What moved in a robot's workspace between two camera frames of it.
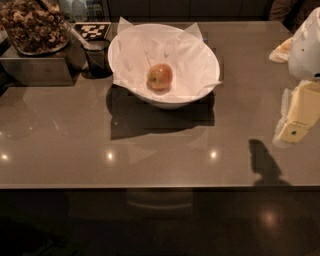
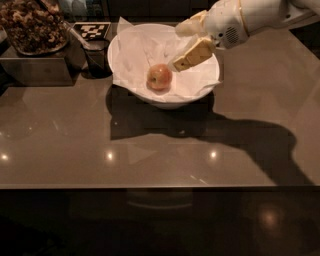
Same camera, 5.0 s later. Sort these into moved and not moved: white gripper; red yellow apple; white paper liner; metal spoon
Moved: white gripper
Not moved: white paper liner; metal spoon; red yellow apple
